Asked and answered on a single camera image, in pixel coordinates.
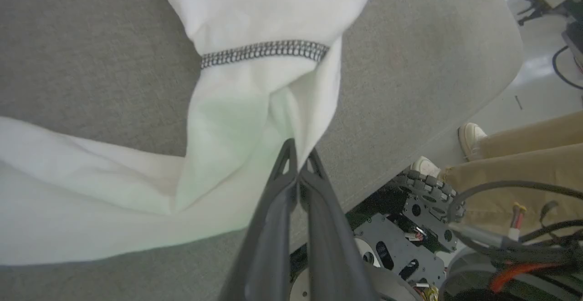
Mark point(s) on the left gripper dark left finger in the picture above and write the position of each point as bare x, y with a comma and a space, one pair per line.
268, 246

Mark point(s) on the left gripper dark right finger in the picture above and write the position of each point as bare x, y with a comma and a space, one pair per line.
332, 255

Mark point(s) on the white garment with black stitching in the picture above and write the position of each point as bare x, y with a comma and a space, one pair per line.
255, 109

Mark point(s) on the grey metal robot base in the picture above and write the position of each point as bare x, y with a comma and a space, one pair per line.
396, 246

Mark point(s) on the white sneaker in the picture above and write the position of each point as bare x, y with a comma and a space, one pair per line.
471, 139
426, 166

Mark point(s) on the khaki trouser leg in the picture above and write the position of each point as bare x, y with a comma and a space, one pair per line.
524, 169
537, 135

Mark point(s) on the grey fabric sofa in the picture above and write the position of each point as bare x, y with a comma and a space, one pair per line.
91, 64

